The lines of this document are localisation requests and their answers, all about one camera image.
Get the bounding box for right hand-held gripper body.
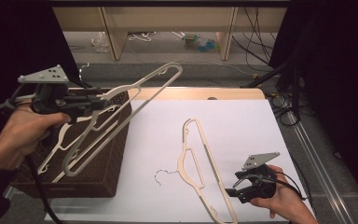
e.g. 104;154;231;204
241;151;282;204

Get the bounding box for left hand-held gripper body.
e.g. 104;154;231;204
18;64;76;124

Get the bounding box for brown wicker basket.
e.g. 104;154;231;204
10;88;133;199

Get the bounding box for person's right hand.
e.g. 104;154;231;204
250;164;312;224

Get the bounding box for person's left hand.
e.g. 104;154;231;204
0;104;73;171

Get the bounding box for white table sheet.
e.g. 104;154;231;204
45;99;318;224

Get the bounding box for clear plastic bag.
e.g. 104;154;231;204
90;31;110;53

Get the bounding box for black curtain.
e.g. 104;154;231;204
268;0;358;203
0;0;90;157

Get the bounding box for wooden table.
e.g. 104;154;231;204
64;87;266;102

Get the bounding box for black metal stand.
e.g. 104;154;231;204
241;59;303;123

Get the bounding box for colourful toy bundle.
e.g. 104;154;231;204
182;32;220;53

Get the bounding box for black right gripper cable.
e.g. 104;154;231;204
232;172;308;201

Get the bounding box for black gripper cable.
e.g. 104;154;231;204
232;172;308;201
24;153;63;224

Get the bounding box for metal floor rail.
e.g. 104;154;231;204
287;110;355;224
0;186;17;224

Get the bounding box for black floor cable tangle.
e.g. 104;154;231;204
266;92;300;127

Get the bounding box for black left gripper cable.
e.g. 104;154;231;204
24;153;63;224

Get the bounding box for black hanging cables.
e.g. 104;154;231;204
231;7;278;73

